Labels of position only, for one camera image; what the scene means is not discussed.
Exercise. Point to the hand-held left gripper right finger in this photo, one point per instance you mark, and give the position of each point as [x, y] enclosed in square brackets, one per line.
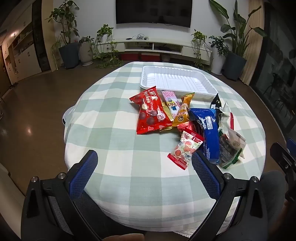
[204, 172]

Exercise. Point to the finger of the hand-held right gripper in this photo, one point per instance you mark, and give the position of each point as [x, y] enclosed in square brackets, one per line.
[283, 157]
[292, 143]

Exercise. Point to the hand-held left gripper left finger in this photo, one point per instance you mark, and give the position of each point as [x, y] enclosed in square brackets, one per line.
[86, 168]

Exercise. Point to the small strawberry print packet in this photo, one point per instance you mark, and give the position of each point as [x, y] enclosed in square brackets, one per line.
[185, 148]

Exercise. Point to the clear packet of dark snacks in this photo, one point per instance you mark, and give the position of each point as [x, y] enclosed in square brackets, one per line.
[227, 150]

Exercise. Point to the dark blue cookie packet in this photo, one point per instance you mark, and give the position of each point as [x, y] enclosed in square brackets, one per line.
[209, 139]

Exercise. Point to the dark red foil packet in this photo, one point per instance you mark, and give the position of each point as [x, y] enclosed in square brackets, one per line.
[186, 126]

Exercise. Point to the orange snack packet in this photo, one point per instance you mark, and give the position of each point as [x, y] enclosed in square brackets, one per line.
[182, 113]

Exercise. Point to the white packet with red stripe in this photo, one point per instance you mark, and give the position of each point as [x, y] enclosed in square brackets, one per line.
[225, 111]

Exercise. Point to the black snack packet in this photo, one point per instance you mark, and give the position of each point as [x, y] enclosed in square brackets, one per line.
[216, 103]

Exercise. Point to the gold wafer packet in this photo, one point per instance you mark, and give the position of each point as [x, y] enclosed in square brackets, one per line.
[167, 110]

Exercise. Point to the red chocolate ball packet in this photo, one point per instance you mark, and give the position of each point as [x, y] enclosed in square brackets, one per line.
[148, 115]

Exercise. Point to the pink cartoon snack packet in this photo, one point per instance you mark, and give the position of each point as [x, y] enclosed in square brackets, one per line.
[170, 97]

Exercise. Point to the white plastic tray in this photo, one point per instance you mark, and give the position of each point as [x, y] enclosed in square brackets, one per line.
[175, 78]

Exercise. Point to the person's left hand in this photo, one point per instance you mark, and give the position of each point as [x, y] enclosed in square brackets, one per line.
[124, 237]

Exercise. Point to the glass sliding door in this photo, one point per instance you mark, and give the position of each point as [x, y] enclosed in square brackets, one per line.
[275, 69]

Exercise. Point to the large-leaf plant in dark pot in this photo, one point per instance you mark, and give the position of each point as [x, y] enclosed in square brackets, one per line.
[234, 64]

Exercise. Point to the beige curtain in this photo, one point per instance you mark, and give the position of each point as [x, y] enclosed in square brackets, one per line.
[251, 46]

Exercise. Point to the bushy plant in white pot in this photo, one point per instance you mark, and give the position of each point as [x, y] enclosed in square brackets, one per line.
[217, 62]

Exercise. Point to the tall plant in dark pot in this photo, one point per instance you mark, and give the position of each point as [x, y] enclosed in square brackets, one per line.
[69, 55]

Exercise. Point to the small plant in pale pot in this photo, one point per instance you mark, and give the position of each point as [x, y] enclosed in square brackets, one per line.
[86, 53]

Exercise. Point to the white round container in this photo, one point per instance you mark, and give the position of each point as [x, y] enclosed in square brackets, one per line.
[167, 58]

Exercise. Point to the white television cabinet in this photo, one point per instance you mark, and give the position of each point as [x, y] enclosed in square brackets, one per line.
[138, 45]

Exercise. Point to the hanging leafy plant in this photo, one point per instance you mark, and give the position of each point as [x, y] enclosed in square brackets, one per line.
[198, 37]

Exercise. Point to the trailing vine plant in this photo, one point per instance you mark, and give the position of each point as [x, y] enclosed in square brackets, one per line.
[105, 32]

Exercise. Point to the wall cabinet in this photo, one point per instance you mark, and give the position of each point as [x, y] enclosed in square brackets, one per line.
[23, 58]

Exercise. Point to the wall-mounted black television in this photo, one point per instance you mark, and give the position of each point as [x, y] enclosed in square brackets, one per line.
[152, 11]

